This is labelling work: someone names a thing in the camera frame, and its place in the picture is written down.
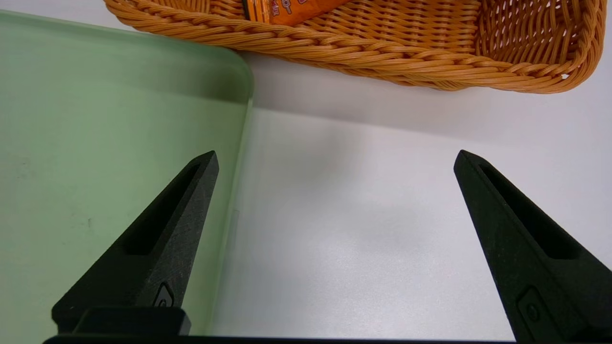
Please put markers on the orange wicker basket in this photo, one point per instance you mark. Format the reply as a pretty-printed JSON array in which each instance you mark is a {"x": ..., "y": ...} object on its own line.
[{"x": 406, "y": 48}]

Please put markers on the light green plastic tray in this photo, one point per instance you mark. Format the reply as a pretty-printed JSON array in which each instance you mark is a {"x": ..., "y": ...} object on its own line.
[{"x": 95, "y": 143}]

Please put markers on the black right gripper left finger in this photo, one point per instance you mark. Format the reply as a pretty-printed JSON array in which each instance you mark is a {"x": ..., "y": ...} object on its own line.
[{"x": 167, "y": 248}]

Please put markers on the orange and silver snack bag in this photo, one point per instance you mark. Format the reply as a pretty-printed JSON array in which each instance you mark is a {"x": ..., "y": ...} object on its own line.
[{"x": 291, "y": 12}]

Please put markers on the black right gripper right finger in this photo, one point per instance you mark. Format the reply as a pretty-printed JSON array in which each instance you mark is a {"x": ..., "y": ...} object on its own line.
[{"x": 530, "y": 267}]

